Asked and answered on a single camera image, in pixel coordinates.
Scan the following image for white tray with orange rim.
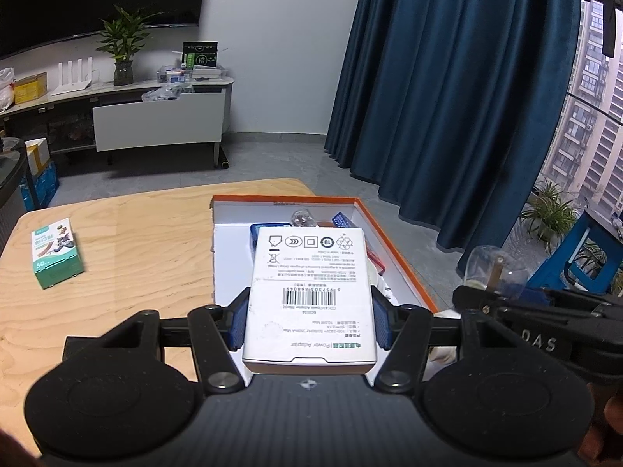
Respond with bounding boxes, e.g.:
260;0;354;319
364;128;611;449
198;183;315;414
210;194;440;386

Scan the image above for black television screen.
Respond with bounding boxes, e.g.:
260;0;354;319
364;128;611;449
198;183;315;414
0;0;201;60

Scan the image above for person's right hand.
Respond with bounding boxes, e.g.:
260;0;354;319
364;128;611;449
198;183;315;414
583;384;623;464

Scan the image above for white plastic bag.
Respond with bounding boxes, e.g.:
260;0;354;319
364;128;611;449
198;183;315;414
0;67;18;112

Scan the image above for white cardboard box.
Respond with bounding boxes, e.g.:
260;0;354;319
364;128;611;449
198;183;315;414
241;226;380;376

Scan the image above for clear plastic packets pile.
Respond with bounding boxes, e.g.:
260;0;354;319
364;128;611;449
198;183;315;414
140;82;196;104

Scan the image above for dark blue curtain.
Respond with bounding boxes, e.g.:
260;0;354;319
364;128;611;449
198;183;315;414
324;0;586;279

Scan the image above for blue metal rack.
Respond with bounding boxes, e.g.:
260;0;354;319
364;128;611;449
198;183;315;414
527;211;623;298

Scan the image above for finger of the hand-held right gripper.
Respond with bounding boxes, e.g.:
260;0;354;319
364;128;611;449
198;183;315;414
452;284;551;313

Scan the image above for potted plant in dark vase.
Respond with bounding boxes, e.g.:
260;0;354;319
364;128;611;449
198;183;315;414
94;4;164;88

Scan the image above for window with city view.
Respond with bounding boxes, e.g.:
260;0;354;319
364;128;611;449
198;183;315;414
534;0;623;217

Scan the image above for white and yellow carton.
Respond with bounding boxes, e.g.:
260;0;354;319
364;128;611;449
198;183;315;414
23;137;53;177

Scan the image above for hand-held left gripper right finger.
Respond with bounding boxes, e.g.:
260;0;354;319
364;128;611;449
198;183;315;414
371;287;517;396

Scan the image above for white media cabinet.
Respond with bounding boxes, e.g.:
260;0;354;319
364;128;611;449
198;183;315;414
0;74;236;167

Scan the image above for green and white box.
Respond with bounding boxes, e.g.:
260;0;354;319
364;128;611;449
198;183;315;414
30;218;85;291

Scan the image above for white router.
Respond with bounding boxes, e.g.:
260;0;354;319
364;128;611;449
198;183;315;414
50;57;94;97

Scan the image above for blue pack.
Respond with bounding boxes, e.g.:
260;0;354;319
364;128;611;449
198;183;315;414
33;162;61;208

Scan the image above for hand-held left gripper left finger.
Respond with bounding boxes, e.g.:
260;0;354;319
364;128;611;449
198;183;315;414
65;287;252;396

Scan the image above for black and green box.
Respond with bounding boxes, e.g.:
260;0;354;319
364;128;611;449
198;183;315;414
181;40;221;72

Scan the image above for yellow cardboard box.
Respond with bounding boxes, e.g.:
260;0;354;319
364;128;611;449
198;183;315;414
12;71;49;106

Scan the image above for blue small box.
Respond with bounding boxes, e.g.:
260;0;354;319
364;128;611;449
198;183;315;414
250;222;294;250

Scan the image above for potted green plant outdoors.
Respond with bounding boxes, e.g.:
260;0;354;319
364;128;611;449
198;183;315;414
520;181;581;255

